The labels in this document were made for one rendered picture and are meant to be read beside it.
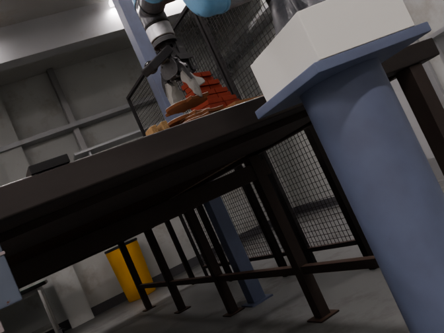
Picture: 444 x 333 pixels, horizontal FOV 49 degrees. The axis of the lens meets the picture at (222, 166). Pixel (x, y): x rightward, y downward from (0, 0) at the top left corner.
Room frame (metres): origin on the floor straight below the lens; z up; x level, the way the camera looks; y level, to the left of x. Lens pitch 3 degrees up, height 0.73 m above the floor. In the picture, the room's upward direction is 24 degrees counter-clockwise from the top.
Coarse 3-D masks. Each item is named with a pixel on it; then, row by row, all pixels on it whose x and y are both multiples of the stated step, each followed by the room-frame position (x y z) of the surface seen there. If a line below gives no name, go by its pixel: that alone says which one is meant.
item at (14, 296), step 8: (0, 248) 0.84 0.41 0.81; (0, 256) 0.83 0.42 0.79; (0, 264) 0.83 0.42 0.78; (8, 264) 0.84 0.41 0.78; (0, 272) 0.83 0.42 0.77; (8, 272) 0.83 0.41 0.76; (0, 280) 0.83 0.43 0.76; (8, 280) 0.83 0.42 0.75; (0, 288) 0.82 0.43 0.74; (8, 288) 0.83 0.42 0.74; (16, 288) 0.84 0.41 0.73; (0, 296) 0.82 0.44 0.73; (8, 296) 0.83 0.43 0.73; (16, 296) 0.83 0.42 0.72; (0, 304) 0.82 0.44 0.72; (8, 304) 0.83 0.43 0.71; (0, 320) 0.81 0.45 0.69; (0, 328) 0.81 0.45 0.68
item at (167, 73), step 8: (160, 40) 1.34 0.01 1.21; (168, 40) 1.35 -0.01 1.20; (176, 40) 1.38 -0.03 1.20; (160, 48) 1.37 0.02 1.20; (176, 48) 1.38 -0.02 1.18; (184, 48) 1.39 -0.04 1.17; (168, 56) 1.34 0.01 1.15; (176, 56) 1.34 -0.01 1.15; (184, 56) 1.36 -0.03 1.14; (192, 56) 1.38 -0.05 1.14; (168, 64) 1.35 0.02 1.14; (176, 64) 1.33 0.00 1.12; (192, 64) 1.39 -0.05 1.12; (168, 72) 1.35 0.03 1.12; (176, 72) 1.33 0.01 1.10; (192, 72) 1.39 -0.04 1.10; (176, 80) 1.40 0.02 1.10
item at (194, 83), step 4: (180, 76) 1.33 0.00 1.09; (184, 76) 1.32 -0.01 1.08; (184, 80) 1.33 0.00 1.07; (188, 80) 1.32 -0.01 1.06; (192, 80) 1.31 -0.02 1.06; (196, 80) 1.34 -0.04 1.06; (200, 80) 1.35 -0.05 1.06; (204, 80) 1.36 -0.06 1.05; (188, 84) 1.32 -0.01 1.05; (192, 84) 1.31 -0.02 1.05; (196, 84) 1.32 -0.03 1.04; (200, 84) 1.33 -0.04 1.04; (192, 88) 1.32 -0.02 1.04; (196, 88) 1.32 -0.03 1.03; (196, 92) 1.32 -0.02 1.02; (200, 92) 1.32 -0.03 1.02; (200, 96) 1.32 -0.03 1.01
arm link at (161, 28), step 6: (156, 24) 1.33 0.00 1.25; (162, 24) 1.34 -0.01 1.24; (168, 24) 1.35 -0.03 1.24; (150, 30) 1.34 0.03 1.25; (156, 30) 1.34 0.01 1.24; (162, 30) 1.34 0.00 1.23; (168, 30) 1.34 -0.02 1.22; (150, 36) 1.35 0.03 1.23; (156, 36) 1.34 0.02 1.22; (162, 36) 1.34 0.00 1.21
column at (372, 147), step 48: (384, 48) 0.85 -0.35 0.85; (288, 96) 0.91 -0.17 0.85; (336, 96) 0.89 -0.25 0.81; (384, 96) 0.89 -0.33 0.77; (336, 144) 0.92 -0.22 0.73; (384, 144) 0.88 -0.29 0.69; (384, 192) 0.89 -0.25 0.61; (432, 192) 0.90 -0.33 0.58; (384, 240) 0.92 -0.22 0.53; (432, 240) 0.88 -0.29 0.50; (432, 288) 0.89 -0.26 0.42
